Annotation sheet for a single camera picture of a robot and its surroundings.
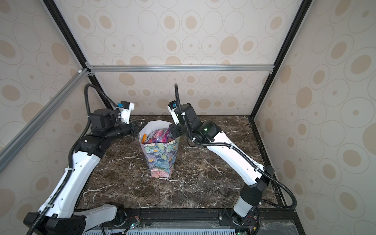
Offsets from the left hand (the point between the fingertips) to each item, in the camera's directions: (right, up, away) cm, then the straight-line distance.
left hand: (149, 120), depth 65 cm
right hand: (+10, -1, +4) cm, 11 cm away
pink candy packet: (+3, -7, +9) cm, 11 cm away
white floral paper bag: (+4, -12, +4) cm, 13 cm away
